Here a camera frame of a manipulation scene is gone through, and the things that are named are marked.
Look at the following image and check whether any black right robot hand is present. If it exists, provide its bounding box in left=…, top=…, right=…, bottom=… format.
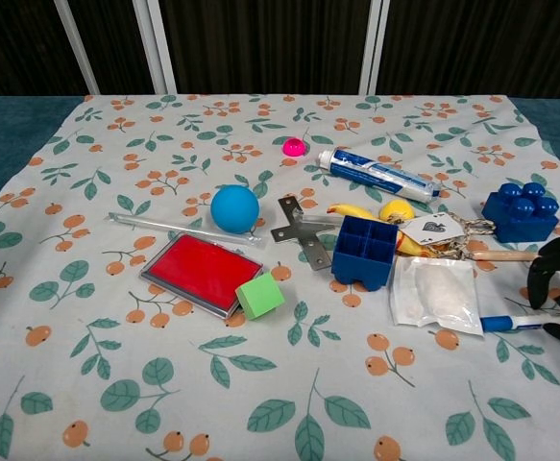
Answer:
left=527, top=234, right=560, bottom=349

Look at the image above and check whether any white marker pen blue cap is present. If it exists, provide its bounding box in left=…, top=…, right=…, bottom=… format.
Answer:
left=479, top=314, right=557, bottom=334

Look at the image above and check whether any blue studded building block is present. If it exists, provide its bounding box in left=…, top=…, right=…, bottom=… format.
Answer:
left=481, top=181, right=560, bottom=244

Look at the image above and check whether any clear plastic sachet white powder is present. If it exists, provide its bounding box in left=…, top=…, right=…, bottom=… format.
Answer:
left=388, top=255, right=485, bottom=337

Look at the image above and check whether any ace of spades card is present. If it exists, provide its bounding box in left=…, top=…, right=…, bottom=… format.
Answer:
left=401, top=213, right=469, bottom=251

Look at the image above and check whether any yellow rubber chicken toy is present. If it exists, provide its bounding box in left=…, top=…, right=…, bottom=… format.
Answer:
left=326, top=200, right=437, bottom=261

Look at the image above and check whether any blue open compartment block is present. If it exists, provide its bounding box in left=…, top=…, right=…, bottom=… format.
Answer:
left=330, top=215, right=400, bottom=292

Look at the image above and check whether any white blue toothpaste tube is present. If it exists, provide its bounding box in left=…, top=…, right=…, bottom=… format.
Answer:
left=318, top=146, right=441, bottom=202

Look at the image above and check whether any green foam cube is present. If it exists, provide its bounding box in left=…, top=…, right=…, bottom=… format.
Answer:
left=234, top=274, right=286, bottom=321

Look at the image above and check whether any floral patterned tablecloth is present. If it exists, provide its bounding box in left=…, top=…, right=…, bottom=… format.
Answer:
left=0, top=93, right=560, bottom=461

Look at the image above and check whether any blue rubber ball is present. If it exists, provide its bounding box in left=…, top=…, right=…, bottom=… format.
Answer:
left=210, top=184, right=260, bottom=235

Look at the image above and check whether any red ink pad case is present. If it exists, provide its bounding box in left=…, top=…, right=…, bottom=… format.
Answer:
left=139, top=231, right=265, bottom=320

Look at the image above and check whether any clear wrapped straw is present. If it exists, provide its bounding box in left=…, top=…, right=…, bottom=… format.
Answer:
left=105, top=211, right=267, bottom=249

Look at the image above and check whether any wooden handle skipping rope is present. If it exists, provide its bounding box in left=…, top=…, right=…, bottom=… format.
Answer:
left=426, top=209, right=543, bottom=264

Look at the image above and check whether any metal cross bracket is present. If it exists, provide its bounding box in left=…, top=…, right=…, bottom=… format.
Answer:
left=270, top=195, right=346, bottom=274

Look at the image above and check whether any white metal frame post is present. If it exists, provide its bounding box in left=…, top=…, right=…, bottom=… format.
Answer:
left=52, top=0, right=101, bottom=95
left=358, top=0, right=390, bottom=95
left=131, top=0, right=179, bottom=95

